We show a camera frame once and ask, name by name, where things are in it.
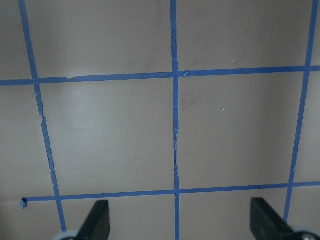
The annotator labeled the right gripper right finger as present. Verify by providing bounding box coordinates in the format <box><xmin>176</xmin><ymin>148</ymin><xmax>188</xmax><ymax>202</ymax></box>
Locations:
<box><xmin>249</xmin><ymin>196</ymin><xmax>318</xmax><ymax>240</ymax></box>

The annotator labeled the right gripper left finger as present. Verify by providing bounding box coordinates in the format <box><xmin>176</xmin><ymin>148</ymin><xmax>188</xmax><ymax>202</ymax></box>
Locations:
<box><xmin>53</xmin><ymin>199</ymin><xmax>111</xmax><ymax>240</ymax></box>

